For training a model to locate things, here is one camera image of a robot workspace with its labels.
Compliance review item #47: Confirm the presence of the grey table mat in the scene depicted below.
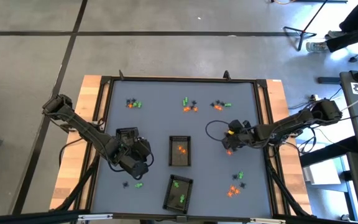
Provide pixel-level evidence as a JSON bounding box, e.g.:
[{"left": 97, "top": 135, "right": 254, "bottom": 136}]
[{"left": 90, "top": 80, "right": 272, "bottom": 218}]

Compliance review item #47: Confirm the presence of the black pole stand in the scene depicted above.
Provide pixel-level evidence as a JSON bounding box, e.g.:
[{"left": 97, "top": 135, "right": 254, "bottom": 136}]
[{"left": 318, "top": 58, "right": 358, "bottom": 85}]

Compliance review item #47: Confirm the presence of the silver rail bracket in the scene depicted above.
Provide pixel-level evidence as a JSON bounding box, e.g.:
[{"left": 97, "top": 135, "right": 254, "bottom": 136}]
[
  {"left": 78, "top": 213, "right": 114, "bottom": 222},
  {"left": 249, "top": 218, "right": 287, "bottom": 224}
]

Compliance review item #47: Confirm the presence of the light wooden table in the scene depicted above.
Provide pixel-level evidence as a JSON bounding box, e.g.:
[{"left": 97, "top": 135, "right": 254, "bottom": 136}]
[{"left": 48, "top": 74, "right": 313, "bottom": 217}]

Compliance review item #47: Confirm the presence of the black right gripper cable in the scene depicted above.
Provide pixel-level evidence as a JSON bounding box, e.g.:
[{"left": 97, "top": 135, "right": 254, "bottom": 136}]
[{"left": 205, "top": 120, "right": 229, "bottom": 142}]

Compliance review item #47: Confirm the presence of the black slotted plastic basket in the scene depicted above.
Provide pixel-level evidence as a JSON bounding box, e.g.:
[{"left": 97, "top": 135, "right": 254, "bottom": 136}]
[
  {"left": 162, "top": 174, "right": 194, "bottom": 215},
  {"left": 115, "top": 126, "right": 140, "bottom": 142},
  {"left": 167, "top": 135, "right": 191, "bottom": 167}
]

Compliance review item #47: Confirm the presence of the black diagonal frame strut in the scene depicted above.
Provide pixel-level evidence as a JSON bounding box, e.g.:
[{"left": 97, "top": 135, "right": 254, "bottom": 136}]
[
  {"left": 265, "top": 149, "right": 312, "bottom": 218},
  {"left": 54, "top": 152, "right": 101, "bottom": 212}
]

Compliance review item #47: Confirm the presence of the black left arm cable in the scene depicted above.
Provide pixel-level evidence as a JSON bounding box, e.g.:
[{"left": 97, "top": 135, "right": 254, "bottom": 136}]
[{"left": 58, "top": 136, "right": 85, "bottom": 169}]

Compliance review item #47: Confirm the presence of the person's white patterned shoe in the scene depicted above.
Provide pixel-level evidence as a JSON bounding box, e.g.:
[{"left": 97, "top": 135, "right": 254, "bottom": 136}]
[{"left": 305, "top": 41, "right": 328, "bottom": 53}]

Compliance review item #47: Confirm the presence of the person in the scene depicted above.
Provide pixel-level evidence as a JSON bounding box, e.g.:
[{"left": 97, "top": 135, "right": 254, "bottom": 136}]
[{"left": 325, "top": 0, "right": 358, "bottom": 53}]

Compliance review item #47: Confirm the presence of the white box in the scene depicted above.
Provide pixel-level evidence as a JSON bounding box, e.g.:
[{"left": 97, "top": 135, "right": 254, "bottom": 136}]
[{"left": 302, "top": 161, "right": 342, "bottom": 187}]

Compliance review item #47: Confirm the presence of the person's pale shoe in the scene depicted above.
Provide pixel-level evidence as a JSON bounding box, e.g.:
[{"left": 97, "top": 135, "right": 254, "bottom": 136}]
[{"left": 324, "top": 30, "right": 343, "bottom": 40}]

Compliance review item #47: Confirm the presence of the black metal table frame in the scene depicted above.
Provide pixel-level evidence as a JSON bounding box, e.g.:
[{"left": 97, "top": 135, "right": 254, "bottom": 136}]
[{"left": 75, "top": 75, "right": 291, "bottom": 218}]

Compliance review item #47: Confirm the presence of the black camera mount rail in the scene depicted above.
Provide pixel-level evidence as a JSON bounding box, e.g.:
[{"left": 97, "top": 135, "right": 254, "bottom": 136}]
[{"left": 0, "top": 210, "right": 358, "bottom": 224}]

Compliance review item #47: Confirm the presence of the black tripod stand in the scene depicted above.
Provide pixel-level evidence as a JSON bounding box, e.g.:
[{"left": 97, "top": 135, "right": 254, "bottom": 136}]
[{"left": 283, "top": 0, "right": 329, "bottom": 52}]

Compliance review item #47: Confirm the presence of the pale blue metal leg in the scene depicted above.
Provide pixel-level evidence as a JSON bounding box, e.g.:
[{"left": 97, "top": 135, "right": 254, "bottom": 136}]
[{"left": 340, "top": 155, "right": 358, "bottom": 222}]

